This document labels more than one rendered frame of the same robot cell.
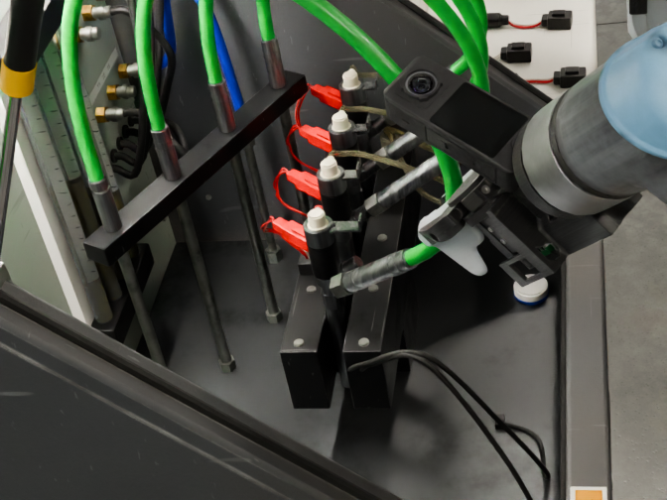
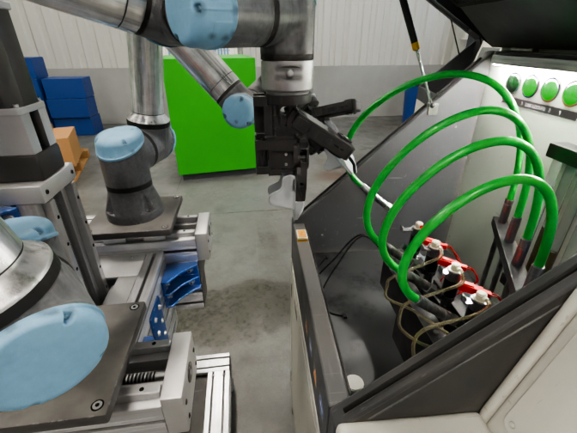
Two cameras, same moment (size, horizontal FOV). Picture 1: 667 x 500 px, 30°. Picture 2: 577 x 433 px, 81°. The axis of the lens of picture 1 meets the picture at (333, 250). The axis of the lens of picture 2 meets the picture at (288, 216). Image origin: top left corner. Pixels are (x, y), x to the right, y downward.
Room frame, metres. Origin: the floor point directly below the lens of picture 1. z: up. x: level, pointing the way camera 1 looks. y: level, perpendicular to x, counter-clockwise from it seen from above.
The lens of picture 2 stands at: (1.45, -0.50, 1.48)
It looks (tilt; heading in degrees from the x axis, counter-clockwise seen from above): 28 degrees down; 160
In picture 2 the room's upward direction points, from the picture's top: straight up
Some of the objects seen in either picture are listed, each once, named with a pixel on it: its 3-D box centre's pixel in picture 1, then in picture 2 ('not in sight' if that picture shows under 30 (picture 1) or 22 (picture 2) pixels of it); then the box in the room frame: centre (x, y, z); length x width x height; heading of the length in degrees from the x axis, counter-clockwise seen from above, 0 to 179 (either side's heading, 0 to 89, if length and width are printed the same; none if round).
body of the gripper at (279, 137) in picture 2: not in sight; (282, 133); (0.95, -0.33, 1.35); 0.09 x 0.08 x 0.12; 75
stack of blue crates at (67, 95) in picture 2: not in sight; (50, 97); (-5.47, -2.20, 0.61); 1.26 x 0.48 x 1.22; 78
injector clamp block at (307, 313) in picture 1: (361, 291); (426, 327); (1.03, -0.02, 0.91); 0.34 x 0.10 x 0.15; 165
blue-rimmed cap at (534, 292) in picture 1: (531, 289); (354, 384); (1.06, -0.21, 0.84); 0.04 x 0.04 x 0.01
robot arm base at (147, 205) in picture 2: not in sight; (132, 197); (0.49, -0.61, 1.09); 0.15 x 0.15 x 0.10
